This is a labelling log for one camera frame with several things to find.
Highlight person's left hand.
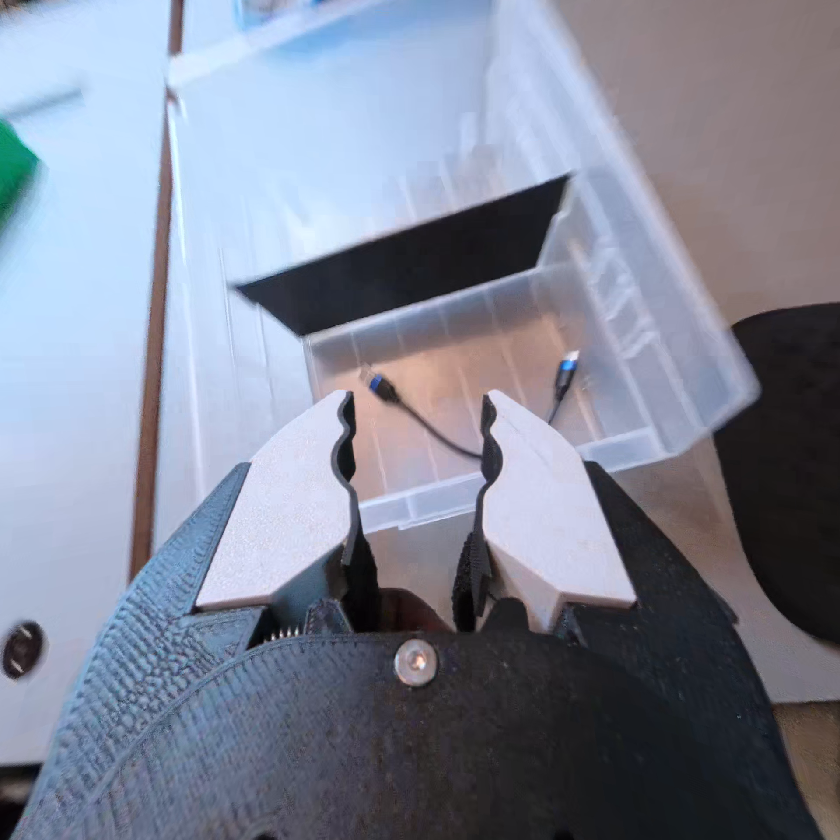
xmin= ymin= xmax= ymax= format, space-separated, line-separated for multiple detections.
xmin=381 ymin=587 xmax=454 ymax=633

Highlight green plastic box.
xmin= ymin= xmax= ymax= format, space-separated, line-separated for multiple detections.
xmin=0 ymin=118 xmax=42 ymax=231

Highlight clear plastic bin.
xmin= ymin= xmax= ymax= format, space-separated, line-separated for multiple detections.
xmin=164 ymin=0 xmax=762 ymax=532

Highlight round metal desk grommet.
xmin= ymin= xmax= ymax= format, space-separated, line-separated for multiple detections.
xmin=1 ymin=620 xmax=48 ymax=680

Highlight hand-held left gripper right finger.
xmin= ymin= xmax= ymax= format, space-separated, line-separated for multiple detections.
xmin=451 ymin=390 xmax=638 ymax=634

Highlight black usb cable blue plugs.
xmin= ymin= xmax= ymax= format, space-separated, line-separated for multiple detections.
xmin=357 ymin=350 xmax=581 ymax=459

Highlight black divider panel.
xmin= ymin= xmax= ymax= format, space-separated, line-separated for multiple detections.
xmin=235 ymin=175 xmax=572 ymax=337

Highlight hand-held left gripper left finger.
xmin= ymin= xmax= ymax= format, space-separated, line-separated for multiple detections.
xmin=194 ymin=390 xmax=382 ymax=634

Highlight black round pad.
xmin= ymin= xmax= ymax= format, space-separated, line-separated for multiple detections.
xmin=712 ymin=303 xmax=840 ymax=647

